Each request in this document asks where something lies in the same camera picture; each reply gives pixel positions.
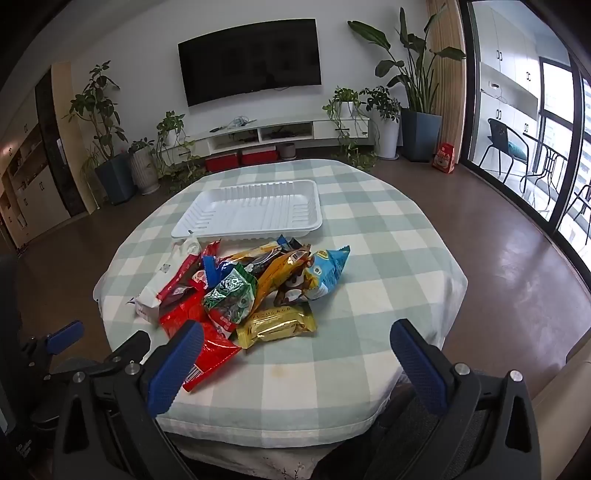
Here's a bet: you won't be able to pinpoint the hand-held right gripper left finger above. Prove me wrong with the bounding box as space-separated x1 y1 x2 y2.
54 320 205 480

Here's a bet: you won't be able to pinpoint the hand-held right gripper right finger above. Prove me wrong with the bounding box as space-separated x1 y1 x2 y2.
390 318 542 480

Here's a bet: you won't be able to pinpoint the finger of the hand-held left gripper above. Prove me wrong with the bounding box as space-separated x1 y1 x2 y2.
21 320 86 371
44 330 152 385

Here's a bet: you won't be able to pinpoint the large red snack packet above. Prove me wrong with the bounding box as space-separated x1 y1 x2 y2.
159 295 243 393

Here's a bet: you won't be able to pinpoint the pink cartoon snack packet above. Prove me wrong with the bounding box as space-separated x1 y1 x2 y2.
136 251 199 324

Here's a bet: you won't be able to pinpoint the green red-ended snack packet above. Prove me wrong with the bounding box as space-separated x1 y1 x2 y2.
202 267 258 341

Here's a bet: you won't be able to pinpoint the blue red-logo cake packet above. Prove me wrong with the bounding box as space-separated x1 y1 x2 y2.
193 255 234 292

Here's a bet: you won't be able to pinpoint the gold wafer packet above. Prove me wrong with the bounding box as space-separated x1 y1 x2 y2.
236 305 318 350

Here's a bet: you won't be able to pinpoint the light blue snack packet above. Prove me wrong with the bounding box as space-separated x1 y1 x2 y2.
305 246 352 302

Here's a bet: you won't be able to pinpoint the orange snack packet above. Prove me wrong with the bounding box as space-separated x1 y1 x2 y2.
217 240 283 268

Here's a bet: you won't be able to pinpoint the yellow snack packet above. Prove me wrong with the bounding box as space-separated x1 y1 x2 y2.
254 249 315 308

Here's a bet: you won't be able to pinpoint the small black snack packet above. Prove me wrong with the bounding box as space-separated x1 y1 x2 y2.
276 234 305 254

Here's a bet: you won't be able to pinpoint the white plastic tray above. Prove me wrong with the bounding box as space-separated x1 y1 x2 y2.
171 179 324 241

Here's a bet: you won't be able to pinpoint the white floral table skirt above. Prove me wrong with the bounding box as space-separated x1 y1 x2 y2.
175 434 324 480

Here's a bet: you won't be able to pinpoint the beige sofa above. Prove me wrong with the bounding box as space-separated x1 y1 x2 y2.
531 339 591 480

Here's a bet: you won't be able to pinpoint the tall potted tree dark pot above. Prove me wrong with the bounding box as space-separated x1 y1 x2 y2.
65 60 136 206

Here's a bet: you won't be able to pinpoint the small plant white ribbed pot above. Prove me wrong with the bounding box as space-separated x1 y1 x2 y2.
127 137 161 195

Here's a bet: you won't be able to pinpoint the red gift bag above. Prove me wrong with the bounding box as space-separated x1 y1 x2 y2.
433 143 457 174

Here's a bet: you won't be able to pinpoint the trailing pothos small white pot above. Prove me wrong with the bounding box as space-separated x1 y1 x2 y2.
322 87 377 167
154 111 206 185

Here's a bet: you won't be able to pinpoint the white TV cabinet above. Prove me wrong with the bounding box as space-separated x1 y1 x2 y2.
159 114 370 160

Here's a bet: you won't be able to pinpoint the bushy plant tall white pot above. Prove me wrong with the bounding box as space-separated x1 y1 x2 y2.
360 85 402 161

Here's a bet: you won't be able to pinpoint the large-leaf plant dark blue pot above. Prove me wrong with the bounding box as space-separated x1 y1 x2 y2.
348 4 467 163

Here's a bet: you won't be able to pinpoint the black balcony chair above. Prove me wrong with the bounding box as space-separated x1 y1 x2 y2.
478 119 529 178
566 185 591 232

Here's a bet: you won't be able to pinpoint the glass balcony table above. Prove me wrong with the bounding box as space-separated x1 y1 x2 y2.
522 134 568 195

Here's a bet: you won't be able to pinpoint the white balcony cabinets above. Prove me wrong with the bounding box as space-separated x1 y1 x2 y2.
475 4 541 139

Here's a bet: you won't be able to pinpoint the beige curtain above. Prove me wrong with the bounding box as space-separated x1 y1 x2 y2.
427 0 467 164

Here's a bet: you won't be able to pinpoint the wooden wall cabinet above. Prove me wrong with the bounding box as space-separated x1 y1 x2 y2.
0 65 88 250

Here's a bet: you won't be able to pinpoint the black sliding door frame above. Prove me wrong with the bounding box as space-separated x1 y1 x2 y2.
459 0 591 278

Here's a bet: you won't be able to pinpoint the wall television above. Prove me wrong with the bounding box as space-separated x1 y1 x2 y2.
178 18 322 108

